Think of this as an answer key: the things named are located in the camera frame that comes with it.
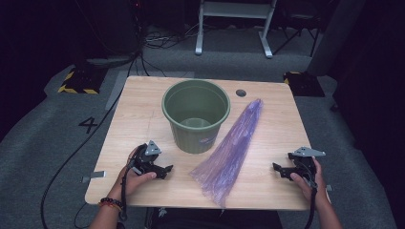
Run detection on right hand-held gripper black cable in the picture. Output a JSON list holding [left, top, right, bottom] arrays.
[[303, 165, 320, 229]]

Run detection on person's dark clothing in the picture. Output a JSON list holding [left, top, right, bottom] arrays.
[[147, 207, 284, 229]]

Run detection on purple plastic bag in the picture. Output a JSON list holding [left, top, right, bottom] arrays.
[[189, 98, 265, 209]]

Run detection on bundle of floor cables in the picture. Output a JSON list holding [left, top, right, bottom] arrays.
[[142, 23, 205, 51]]

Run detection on black tripod stand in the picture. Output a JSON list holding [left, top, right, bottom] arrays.
[[272, 12, 321, 58]]

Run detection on grey curtain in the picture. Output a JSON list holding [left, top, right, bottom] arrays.
[[307, 0, 368, 77]]

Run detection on person's right hand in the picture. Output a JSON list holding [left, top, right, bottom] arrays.
[[289, 158, 330, 210]]

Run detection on dark bead bracelet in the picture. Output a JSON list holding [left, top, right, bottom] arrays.
[[97, 197, 124, 213]]

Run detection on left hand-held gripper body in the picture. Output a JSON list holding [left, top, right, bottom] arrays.
[[129, 139, 162, 176]]

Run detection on person's left hand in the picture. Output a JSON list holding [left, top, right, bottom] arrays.
[[109, 146, 158, 200]]

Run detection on left hand-held gripper black cable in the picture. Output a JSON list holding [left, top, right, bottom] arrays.
[[118, 144, 143, 223]]

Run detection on black yellow striped base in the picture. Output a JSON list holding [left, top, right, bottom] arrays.
[[283, 71, 326, 98], [57, 66, 108, 95]]

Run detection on white metal stand frame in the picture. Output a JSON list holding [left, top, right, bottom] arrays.
[[194, 0, 278, 59]]

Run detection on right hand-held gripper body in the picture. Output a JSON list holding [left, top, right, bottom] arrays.
[[288, 146, 327, 186]]

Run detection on green plastic bin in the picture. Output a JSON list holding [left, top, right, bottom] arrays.
[[160, 78, 231, 156]]

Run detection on long black floor cable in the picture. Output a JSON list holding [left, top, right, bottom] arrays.
[[39, 53, 141, 229]]

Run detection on hand-held gripper black cable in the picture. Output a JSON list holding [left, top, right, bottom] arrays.
[[303, 165, 320, 229], [118, 144, 143, 223]]

